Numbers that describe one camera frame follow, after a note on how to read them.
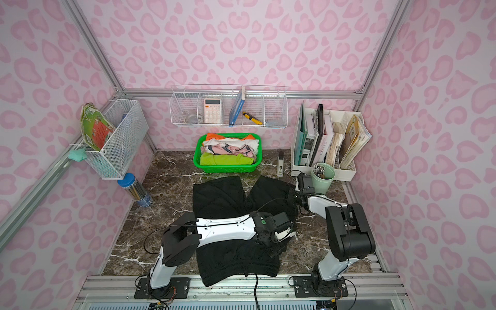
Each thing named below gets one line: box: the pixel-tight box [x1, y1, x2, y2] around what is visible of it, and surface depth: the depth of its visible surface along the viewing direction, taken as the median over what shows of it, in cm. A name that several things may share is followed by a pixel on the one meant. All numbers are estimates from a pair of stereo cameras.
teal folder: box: [293, 102, 309, 166], surface depth 94 cm
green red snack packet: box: [80, 102, 116, 152], surface depth 75 cm
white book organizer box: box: [290, 107, 363, 182], surface depth 100 cm
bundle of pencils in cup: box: [312, 164, 326, 179], surface depth 90 cm
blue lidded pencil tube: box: [117, 172, 154, 208], surface depth 87 cm
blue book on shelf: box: [228, 85, 246, 127], surface depth 90 cm
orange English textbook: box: [339, 113, 368, 170], surface depth 97 cm
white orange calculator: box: [204, 98, 222, 124], surface depth 97 cm
